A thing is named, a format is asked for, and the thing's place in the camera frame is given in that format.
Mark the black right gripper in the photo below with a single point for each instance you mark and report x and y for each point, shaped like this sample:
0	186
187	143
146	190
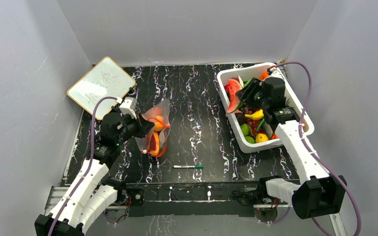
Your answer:
252	89

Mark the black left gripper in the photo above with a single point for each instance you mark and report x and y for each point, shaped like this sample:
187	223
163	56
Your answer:
143	127

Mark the clear zip bag orange zipper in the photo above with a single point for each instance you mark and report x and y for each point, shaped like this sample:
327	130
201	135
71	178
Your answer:
162	109

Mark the orange papaya slice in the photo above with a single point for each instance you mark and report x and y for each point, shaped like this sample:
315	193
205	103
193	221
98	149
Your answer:
158	144

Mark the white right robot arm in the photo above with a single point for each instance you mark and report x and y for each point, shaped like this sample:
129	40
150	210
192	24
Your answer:
319	192

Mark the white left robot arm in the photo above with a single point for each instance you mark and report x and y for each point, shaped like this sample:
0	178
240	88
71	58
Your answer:
90	195

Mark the white garlic wedge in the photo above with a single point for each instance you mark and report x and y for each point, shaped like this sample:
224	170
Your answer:
241	82

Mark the white plastic bin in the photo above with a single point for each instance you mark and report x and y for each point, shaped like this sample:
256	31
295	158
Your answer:
292	100

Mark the yellow banana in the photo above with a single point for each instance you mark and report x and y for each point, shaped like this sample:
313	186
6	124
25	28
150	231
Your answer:
257	115

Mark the orange fruit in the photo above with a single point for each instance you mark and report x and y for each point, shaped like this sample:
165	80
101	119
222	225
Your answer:
263	76

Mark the green capped marker pen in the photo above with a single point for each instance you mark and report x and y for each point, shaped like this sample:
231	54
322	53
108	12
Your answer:
200	167

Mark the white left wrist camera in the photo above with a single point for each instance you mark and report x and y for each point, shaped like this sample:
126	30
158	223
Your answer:
127	107

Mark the small whiteboard yellow frame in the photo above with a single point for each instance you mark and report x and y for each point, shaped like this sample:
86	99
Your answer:
105	79

